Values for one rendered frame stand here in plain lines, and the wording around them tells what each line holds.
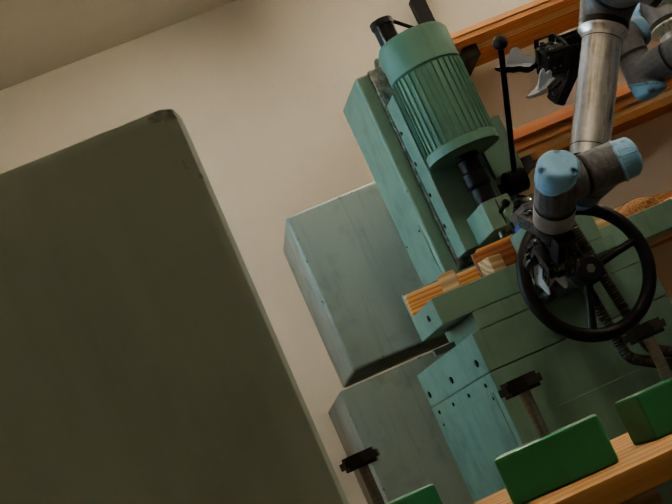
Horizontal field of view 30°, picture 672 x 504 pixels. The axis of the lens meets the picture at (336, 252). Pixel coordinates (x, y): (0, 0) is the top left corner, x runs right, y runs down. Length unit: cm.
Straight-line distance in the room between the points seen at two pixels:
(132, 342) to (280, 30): 521
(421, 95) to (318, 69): 255
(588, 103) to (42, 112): 339
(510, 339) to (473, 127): 51
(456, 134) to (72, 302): 259
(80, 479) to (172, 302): 4
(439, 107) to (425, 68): 10
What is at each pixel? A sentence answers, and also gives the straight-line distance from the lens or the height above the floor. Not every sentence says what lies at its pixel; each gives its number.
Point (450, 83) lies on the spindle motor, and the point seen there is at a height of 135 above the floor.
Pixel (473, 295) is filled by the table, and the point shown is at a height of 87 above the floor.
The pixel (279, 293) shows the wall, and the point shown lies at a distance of 515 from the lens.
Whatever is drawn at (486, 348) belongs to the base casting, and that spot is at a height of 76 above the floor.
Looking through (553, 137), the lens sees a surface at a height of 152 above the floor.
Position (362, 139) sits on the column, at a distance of 325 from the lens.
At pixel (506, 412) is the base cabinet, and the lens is 265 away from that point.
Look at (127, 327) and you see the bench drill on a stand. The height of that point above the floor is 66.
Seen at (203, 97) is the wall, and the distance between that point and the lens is 537.
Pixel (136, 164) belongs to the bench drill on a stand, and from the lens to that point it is 28.
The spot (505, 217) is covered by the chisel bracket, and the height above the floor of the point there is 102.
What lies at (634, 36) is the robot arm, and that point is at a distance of 297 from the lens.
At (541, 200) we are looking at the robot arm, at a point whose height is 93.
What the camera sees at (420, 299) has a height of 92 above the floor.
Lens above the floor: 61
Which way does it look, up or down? 10 degrees up
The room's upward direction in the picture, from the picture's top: 24 degrees counter-clockwise
